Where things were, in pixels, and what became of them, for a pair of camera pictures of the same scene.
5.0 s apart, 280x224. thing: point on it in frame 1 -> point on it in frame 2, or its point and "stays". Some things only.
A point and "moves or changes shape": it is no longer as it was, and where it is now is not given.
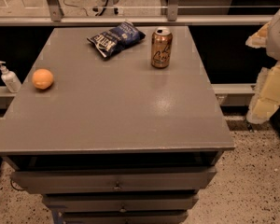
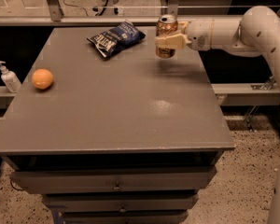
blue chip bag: x=111 y=40 stays
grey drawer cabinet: x=115 y=140 stays
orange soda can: x=161 y=45 moves or changes shape
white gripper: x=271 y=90 -> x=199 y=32
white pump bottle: x=9 y=78 stays
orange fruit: x=42 y=78 stays
